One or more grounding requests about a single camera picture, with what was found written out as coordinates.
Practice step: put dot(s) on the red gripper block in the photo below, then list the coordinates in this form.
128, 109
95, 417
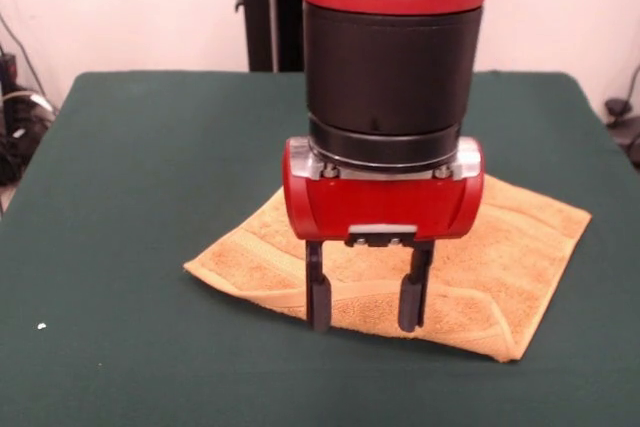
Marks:
385, 207

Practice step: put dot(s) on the tan terry towel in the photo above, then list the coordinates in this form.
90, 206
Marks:
500, 272

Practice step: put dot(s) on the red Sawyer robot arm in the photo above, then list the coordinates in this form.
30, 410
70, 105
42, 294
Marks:
390, 47

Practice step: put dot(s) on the dark green table cloth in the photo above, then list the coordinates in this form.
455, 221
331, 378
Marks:
125, 197

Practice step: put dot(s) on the black stand column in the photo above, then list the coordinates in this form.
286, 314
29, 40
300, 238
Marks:
275, 12

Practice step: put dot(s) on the black equipment base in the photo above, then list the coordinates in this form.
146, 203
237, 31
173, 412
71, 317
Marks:
627, 139

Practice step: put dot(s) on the dark grey round knob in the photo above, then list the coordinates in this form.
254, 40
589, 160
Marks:
617, 107

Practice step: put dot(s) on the small white crumb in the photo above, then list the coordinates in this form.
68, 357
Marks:
41, 326

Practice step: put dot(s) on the black block with red dot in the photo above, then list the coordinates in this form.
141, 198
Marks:
7, 64

